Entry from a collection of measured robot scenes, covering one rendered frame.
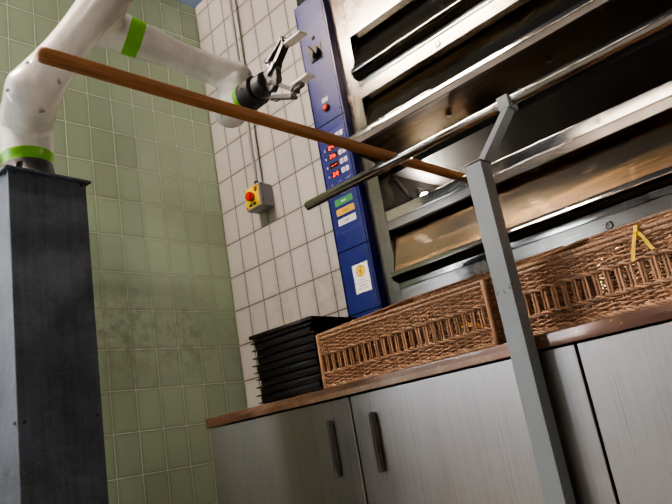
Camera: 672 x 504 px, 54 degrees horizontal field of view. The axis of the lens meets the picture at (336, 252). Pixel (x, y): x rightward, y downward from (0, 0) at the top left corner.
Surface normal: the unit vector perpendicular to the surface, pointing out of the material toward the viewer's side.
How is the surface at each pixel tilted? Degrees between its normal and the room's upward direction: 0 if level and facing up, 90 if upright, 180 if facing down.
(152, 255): 90
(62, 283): 90
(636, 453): 90
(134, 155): 90
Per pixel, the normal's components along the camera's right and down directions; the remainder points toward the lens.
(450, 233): -0.71, -0.40
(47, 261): 0.75, -0.30
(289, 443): -0.69, -0.08
